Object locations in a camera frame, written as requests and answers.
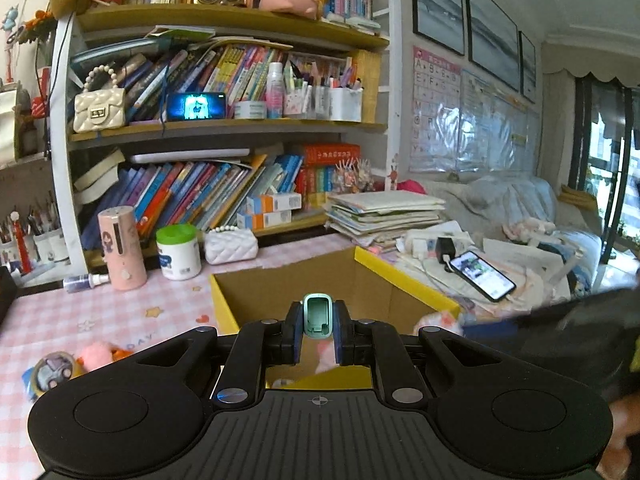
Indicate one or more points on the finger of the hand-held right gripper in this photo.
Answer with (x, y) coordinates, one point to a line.
(492, 330)

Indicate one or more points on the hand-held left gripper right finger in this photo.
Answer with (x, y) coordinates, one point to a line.
(341, 347)

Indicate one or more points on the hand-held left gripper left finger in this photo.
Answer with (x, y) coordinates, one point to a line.
(296, 347)

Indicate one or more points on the pink plush toy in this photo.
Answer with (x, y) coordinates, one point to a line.
(325, 355)

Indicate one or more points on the mint green mini stapler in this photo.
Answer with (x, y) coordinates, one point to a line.
(316, 317)

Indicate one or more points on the yellow cardboard box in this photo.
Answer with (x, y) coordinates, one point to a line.
(250, 290)

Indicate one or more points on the grey toy car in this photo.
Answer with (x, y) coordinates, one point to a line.
(52, 372)

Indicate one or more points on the person's right hand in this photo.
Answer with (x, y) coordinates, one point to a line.
(622, 435)

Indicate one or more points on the black smartphone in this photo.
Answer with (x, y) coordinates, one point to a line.
(482, 275)
(196, 106)

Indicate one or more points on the black charger plug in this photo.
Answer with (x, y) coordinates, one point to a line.
(445, 250)

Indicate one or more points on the white quilted pouch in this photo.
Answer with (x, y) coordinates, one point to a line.
(230, 247)

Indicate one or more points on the sofa with white cover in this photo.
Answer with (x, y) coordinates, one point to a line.
(510, 200)

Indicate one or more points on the orange white medicine box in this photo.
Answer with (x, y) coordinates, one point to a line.
(275, 203)
(265, 220)

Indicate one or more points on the stack of paper workbooks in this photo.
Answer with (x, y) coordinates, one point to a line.
(385, 215)

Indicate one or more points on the yellow cushion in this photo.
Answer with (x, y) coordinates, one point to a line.
(577, 200)

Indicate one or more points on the white canister green lid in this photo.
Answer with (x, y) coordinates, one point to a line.
(179, 257)

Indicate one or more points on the pink cloth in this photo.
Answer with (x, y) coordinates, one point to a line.
(411, 187)

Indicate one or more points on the bunch of paper figures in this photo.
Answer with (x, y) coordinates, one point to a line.
(355, 175)

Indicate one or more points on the red boxed book set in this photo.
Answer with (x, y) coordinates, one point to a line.
(330, 170)

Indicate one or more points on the window curtain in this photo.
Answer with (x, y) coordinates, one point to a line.
(600, 160)

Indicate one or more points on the row of children's books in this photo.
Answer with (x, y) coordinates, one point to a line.
(185, 195)

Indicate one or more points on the pink pom ball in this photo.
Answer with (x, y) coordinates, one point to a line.
(97, 355)

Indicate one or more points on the pink humidifier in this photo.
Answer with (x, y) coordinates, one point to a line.
(122, 250)

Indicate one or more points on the small spray bottle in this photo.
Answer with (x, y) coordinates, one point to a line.
(82, 282)

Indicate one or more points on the pink checkered tablecloth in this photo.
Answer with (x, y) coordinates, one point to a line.
(75, 310)

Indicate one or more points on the wooden bookshelf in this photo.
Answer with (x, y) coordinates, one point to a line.
(225, 127)

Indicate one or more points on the white pen holder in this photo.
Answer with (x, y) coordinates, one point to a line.
(340, 107)
(297, 105)

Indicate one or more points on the white tape roll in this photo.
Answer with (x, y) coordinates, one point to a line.
(250, 110)

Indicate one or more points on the pink blue bottle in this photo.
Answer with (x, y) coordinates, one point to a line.
(275, 92)

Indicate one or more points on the thick cream-paged book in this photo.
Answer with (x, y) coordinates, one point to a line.
(97, 177)

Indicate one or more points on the yellow tape roll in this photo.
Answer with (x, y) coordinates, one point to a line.
(37, 390)

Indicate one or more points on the narrow framed picture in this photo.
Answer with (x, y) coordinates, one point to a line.
(527, 67)

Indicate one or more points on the white pencil cup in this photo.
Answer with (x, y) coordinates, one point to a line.
(50, 247)

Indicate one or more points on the row of thin colourful books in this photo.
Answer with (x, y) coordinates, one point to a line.
(235, 70)

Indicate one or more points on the red tassel ornament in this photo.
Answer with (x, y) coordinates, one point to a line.
(21, 245)

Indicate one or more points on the large framed picture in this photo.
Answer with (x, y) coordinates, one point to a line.
(437, 0)
(492, 35)

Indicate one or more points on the cream quilted handbag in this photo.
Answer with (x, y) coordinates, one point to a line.
(99, 107)

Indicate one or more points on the white canvas bag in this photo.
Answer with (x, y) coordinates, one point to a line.
(12, 125)

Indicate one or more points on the plastic covered wall chart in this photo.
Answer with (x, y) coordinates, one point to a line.
(500, 125)

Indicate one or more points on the alphabet wall poster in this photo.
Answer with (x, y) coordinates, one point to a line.
(435, 110)

